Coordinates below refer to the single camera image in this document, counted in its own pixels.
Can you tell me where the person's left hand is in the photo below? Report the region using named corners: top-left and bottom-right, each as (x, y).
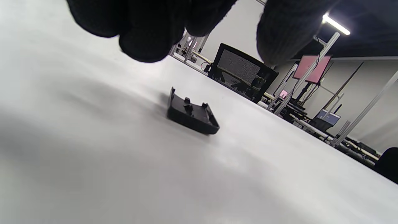
top-left (66, 0), bottom-right (339, 66)

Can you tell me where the black battery cover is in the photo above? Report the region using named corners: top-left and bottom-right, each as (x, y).
top-left (167, 87), bottom-right (220, 135)

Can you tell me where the black mesh office chair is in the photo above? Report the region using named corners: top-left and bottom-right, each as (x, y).
top-left (208, 43), bottom-right (279, 104)

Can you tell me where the pink screen monitor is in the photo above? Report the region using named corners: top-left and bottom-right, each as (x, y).
top-left (292, 55), bottom-right (331, 84)

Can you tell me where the ceiling strip light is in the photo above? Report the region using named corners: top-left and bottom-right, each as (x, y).
top-left (322, 14), bottom-right (351, 35)

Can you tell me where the silver aluminium post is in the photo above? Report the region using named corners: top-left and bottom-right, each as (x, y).
top-left (274, 31), bottom-right (341, 115)

